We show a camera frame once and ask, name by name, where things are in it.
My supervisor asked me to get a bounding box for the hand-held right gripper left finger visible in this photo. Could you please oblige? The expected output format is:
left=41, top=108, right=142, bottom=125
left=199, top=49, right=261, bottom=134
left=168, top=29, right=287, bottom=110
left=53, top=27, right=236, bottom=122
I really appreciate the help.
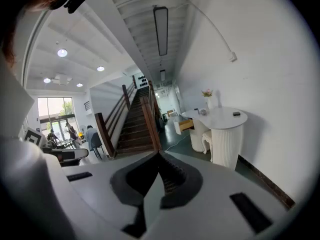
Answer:
left=61, top=150, right=161, bottom=239

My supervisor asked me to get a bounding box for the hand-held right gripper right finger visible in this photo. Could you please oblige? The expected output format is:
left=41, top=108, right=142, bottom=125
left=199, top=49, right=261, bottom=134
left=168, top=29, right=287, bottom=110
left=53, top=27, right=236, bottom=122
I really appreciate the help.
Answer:
left=143, top=150, right=297, bottom=240

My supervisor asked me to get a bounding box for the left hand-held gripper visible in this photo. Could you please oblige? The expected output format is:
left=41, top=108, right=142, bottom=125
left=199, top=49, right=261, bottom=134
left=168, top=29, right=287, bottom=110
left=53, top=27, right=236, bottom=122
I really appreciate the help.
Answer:
left=23, top=126, right=90, bottom=167

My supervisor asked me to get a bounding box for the wooden storage box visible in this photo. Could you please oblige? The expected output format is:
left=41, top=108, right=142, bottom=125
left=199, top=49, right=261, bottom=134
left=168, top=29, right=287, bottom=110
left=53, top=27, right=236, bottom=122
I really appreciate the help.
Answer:
left=173, top=115, right=195, bottom=136

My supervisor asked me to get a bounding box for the dark work table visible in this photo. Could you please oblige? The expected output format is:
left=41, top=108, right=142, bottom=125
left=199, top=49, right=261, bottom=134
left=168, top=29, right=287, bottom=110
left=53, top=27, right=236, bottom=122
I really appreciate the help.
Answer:
left=56, top=138, right=76, bottom=150

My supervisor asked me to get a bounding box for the glass entrance window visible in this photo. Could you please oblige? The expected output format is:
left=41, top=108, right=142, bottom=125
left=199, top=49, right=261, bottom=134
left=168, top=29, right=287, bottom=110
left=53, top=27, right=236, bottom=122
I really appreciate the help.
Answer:
left=37, top=97, right=76, bottom=140

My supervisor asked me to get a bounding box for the dark wooden baseboard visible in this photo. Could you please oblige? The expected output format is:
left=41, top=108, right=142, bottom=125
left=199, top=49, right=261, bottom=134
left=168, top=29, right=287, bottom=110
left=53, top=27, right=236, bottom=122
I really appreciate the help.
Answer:
left=237, top=154, right=296, bottom=209

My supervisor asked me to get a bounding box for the dark wooden staircase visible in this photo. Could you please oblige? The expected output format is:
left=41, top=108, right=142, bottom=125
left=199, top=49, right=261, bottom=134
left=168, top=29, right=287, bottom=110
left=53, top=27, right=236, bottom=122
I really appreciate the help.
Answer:
left=94, top=75, right=163, bottom=160

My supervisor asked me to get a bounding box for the person's grey hoodie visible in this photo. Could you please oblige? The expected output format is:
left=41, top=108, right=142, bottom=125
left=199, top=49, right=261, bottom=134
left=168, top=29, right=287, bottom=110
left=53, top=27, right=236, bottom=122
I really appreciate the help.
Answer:
left=0, top=50, right=78, bottom=240

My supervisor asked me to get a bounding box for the white stool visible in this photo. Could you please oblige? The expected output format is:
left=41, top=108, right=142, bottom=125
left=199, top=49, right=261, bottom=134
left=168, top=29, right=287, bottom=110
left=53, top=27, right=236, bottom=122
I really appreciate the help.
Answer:
left=201, top=130, right=214, bottom=163

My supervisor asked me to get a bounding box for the white ceiling air vent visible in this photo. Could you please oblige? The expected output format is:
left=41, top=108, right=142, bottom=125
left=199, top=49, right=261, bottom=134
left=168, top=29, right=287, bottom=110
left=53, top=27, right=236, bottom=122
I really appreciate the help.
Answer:
left=51, top=73, right=73, bottom=86

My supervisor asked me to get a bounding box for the white door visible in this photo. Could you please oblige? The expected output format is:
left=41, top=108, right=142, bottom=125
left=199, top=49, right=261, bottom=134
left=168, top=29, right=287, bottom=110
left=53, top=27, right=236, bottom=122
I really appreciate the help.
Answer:
left=174, top=83, right=183, bottom=113

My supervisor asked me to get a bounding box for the white floor cable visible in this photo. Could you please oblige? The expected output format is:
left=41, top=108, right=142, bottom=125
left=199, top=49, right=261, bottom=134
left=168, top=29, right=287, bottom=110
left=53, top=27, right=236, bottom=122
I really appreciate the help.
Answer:
left=164, top=133, right=191, bottom=152

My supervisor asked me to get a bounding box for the white wall cable conduit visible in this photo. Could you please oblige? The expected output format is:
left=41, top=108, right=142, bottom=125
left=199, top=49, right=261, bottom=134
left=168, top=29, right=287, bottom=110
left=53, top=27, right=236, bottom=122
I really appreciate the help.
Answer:
left=174, top=2, right=232, bottom=56

